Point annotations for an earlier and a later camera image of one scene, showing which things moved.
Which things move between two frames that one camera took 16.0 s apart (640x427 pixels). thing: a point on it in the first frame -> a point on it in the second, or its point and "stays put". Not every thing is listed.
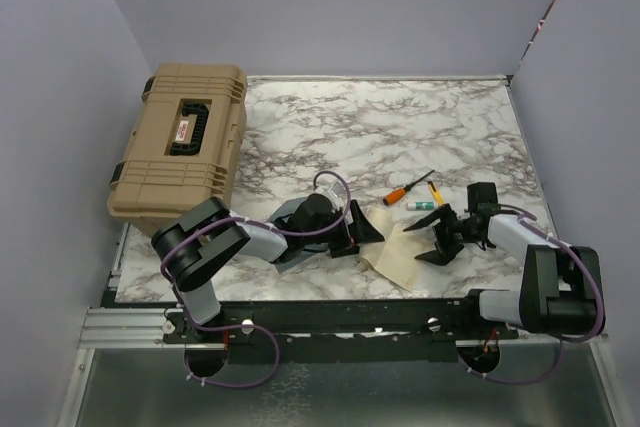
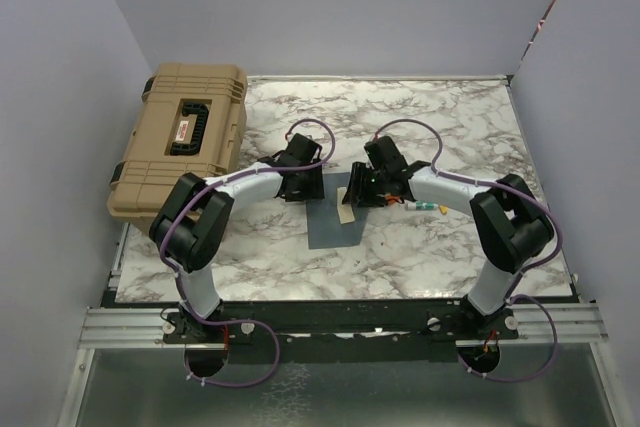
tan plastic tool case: (184, 145) stays put
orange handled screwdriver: (399, 195) stays put
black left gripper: (360, 230) -> (314, 192)
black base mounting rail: (431, 331) stays put
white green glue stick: (423, 205) stays put
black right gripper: (445, 250) -> (356, 190)
